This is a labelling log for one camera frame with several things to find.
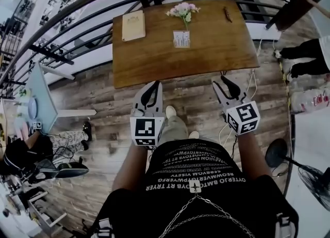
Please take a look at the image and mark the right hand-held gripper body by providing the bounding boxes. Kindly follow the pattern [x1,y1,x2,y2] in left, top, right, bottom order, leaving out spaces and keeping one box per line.
[221,93,260,136]

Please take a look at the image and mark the person's right forearm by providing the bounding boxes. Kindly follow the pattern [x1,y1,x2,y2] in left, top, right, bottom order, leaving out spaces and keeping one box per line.
[236,132,274,178]

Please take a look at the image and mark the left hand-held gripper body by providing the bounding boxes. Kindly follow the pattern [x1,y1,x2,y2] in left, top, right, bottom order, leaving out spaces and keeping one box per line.
[129,107,166,150]

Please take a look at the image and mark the person's grey trousers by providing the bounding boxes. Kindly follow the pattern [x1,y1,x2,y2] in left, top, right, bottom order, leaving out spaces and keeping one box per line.
[157,115,189,146]

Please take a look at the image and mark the light blue table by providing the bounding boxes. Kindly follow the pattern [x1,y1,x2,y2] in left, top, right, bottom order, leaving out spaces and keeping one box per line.
[24,62,97,134]

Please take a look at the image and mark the person's left forearm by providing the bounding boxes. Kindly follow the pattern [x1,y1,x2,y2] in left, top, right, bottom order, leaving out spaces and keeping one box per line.
[112,142,155,194]

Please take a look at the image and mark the blue plate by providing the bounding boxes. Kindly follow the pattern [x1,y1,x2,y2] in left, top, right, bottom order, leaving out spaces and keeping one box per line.
[27,97,39,120]

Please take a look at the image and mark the brown wooden table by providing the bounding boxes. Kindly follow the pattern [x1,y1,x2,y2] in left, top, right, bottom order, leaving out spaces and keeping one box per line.
[112,0,260,89]

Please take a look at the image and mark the black white backpack strap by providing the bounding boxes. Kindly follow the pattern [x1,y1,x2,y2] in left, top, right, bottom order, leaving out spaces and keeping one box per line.
[95,218,114,238]
[275,212,294,238]

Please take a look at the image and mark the black floor fan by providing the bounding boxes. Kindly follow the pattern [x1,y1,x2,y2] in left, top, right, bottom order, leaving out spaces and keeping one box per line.
[265,138,330,212]

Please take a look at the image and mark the silver chain necklace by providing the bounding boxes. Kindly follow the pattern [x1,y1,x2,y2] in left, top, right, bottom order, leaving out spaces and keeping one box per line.
[158,180,256,238]

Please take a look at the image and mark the dark folded eyeglasses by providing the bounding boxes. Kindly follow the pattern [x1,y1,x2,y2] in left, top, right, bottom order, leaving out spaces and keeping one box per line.
[223,6,234,23]

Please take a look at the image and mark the pink flower bouquet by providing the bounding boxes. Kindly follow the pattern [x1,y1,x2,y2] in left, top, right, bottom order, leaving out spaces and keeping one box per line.
[166,2,201,31]

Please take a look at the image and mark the shrink-wrapped water bottle pack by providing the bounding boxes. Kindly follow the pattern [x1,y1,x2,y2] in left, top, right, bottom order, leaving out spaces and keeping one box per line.
[288,87,330,114]

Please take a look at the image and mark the beige book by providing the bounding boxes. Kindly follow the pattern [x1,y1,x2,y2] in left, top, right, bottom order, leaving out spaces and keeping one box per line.
[121,9,146,42]

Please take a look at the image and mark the white printed table card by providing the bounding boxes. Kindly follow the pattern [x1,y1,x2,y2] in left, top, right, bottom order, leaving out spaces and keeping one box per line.
[172,30,191,49]

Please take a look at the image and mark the person's black printed t-shirt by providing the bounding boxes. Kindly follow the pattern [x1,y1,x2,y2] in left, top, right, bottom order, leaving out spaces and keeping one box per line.
[96,140,300,238]

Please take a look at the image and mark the white drawer cart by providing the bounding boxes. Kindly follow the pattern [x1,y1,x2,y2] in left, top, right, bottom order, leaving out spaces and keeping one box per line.
[27,192,68,236]

